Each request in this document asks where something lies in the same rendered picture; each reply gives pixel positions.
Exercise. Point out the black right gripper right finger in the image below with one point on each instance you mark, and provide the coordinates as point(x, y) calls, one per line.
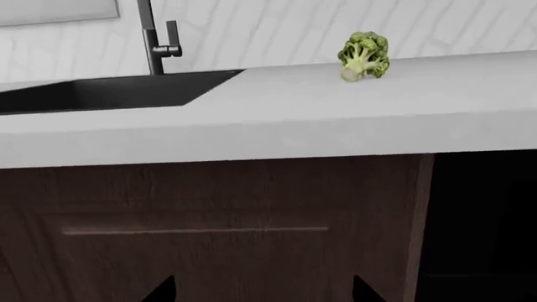
point(364, 292)

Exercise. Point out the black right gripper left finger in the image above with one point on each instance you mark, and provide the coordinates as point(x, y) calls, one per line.
point(165, 292)

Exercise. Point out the black recessed kitchen sink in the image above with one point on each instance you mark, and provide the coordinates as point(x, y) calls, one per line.
point(109, 92)

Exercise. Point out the dark metal sink faucet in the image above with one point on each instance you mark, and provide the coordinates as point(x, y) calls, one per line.
point(157, 41)

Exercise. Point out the dark wood cabinet door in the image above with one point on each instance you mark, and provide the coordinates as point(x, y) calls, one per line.
point(201, 232)

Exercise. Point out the green broccoli floret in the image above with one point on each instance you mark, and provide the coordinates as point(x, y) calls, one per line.
point(364, 56)

